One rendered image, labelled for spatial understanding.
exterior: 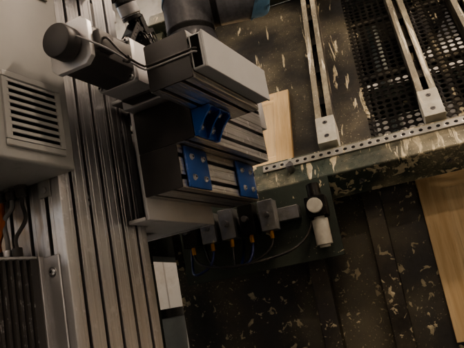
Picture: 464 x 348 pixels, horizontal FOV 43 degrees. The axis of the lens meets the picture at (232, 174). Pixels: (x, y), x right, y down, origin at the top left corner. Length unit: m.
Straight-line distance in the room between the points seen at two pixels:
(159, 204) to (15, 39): 0.42
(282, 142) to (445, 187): 0.55
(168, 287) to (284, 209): 3.82
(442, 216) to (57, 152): 1.33
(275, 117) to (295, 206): 0.47
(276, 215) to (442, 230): 0.57
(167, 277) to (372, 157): 3.90
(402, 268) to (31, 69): 1.37
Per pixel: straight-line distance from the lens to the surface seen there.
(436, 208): 1.99
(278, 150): 1.97
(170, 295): 5.47
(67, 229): 1.07
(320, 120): 1.93
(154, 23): 2.90
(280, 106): 2.14
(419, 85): 1.96
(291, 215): 1.73
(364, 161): 1.78
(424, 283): 2.01
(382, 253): 1.95
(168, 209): 1.24
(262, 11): 1.44
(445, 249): 1.99
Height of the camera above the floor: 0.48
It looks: 13 degrees up
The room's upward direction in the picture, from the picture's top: 11 degrees counter-clockwise
